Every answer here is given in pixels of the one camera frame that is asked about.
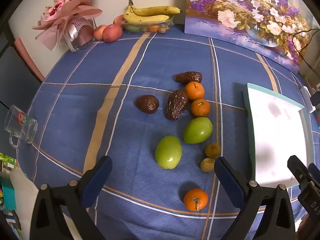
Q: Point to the yellow banana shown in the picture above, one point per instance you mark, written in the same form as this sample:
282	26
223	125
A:
147	18
157	10

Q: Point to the blue plaid tablecloth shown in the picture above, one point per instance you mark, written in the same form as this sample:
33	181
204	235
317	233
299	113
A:
75	110

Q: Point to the small tangerine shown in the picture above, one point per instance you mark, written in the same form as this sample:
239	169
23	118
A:
154	28

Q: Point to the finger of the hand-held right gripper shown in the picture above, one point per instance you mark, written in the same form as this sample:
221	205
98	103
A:
297	167
314	171

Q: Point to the white tray with green rim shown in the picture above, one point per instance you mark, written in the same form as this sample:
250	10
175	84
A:
275	135

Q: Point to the white power strip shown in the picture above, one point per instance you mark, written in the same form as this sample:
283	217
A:
307	95

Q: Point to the teal toy box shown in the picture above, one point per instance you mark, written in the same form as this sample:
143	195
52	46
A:
317	121

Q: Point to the orange peach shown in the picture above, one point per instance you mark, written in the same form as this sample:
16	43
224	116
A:
99	32

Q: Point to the dark wrinkled round avocado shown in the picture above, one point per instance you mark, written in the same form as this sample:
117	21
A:
147	103

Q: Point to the brown wooden board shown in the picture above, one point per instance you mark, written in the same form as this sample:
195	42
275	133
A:
26	56

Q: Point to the green packet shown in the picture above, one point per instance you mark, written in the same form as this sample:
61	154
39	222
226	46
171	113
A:
5	160

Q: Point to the dark wrinkled slim avocado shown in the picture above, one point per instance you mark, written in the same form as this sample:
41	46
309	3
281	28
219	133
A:
188	77

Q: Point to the clear glass mug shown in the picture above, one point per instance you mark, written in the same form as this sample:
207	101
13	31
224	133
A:
22	130

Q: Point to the green jujube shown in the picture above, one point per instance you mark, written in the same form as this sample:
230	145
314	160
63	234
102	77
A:
197	130
168	155

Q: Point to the clear glass container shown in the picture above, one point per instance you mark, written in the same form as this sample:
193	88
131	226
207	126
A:
138	28

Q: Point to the pink flower bouquet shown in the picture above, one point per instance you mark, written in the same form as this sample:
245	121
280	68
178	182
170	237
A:
66	17

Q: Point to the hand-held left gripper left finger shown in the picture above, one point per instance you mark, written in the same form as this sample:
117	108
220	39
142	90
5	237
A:
100	177

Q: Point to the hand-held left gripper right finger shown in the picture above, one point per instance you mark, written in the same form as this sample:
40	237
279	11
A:
228	180

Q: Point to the teal cardboard box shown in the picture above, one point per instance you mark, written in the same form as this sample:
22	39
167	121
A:
8	195

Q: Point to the floral painting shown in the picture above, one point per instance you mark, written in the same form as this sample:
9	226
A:
237	17

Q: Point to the red apple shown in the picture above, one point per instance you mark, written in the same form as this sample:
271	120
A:
112	33
118	20

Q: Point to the brown longan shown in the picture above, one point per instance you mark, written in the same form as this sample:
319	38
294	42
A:
212	150
207	165

